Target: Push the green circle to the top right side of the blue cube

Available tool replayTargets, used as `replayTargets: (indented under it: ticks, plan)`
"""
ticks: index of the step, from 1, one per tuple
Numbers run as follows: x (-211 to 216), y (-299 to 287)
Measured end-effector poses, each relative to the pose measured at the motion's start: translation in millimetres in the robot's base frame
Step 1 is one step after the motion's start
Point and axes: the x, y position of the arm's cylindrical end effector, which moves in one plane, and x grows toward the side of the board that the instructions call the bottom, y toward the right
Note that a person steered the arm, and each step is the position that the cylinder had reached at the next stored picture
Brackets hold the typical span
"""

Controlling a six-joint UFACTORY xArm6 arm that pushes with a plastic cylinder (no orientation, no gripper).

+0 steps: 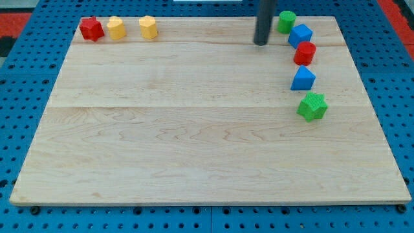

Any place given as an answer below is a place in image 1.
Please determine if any green cylinder block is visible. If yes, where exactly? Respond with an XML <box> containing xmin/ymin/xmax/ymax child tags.
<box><xmin>277</xmin><ymin>10</ymin><xmax>296</xmax><ymax>34</ymax></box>

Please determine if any blue cube block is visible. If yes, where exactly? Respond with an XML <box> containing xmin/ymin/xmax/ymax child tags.
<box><xmin>288</xmin><ymin>24</ymin><xmax>313</xmax><ymax>49</ymax></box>

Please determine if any light wooden board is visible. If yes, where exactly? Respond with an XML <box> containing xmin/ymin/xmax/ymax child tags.
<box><xmin>10</xmin><ymin>16</ymin><xmax>411</xmax><ymax>206</ymax></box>

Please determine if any blue triangle block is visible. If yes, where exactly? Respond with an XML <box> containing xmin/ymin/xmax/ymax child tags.
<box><xmin>290</xmin><ymin>65</ymin><xmax>316</xmax><ymax>91</ymax></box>

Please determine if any green star block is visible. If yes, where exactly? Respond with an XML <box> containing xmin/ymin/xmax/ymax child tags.
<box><xmin>296</xmin><ymin>91</ymin><xmax>328</xmax><ymax>122</ymax></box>

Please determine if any yellow pentagon block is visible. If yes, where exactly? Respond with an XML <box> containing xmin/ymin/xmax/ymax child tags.
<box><xmin>138</xmin><ymin>16</ymin><xmax>158</xmax><ymax>39</ymax></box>

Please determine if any red cylinder block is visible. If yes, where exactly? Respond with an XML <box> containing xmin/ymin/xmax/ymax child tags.
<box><xmin>293</xmin><ymin>41</ymin><xmax>316</xmax><ymax>66</ymax></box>

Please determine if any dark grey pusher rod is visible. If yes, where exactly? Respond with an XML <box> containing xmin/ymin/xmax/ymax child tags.
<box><xmin>253</xmin><ymin>0</ymin><xmax>278</xmax><ymax>46</ymax></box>

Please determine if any yellow heart block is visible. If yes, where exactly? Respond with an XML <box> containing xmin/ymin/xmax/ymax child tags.
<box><xmin>107</xmin><ymin>16</ymin><xmax>127</xmax><ymax>40</ymax></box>

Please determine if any red star block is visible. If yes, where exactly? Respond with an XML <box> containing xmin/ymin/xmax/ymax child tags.
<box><xmin>80</xmin><ymin>16</ymin><xmax>105</xmax><ymax>42</ymax></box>

